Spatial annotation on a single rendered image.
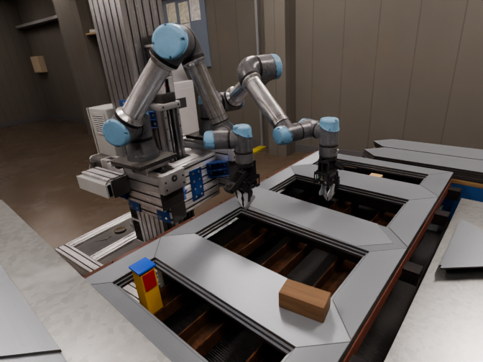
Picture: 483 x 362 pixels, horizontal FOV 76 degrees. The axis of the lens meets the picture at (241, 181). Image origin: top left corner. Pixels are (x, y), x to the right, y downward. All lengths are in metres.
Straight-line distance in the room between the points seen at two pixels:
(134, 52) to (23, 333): 1.31
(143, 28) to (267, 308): 1.38
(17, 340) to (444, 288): 1.09
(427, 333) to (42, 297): 0.93
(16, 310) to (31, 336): 0.09
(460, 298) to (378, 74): 3.34
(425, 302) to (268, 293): 0.47
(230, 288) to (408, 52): 3.60
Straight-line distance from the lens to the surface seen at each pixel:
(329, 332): 0.84
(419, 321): 1.06
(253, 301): 0.90
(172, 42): 1.18
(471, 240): 1.39
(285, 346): 0.82
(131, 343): 0.59
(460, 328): 1.08
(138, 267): 1.02
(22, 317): 0.69
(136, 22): 1.73
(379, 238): 1.18
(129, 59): 1.67
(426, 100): 4.15
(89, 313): 0.67
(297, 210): 1.31
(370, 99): 4.26
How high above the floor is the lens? 1.47
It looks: 23 degrees down
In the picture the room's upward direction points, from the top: 4 degrees counter-clockwise
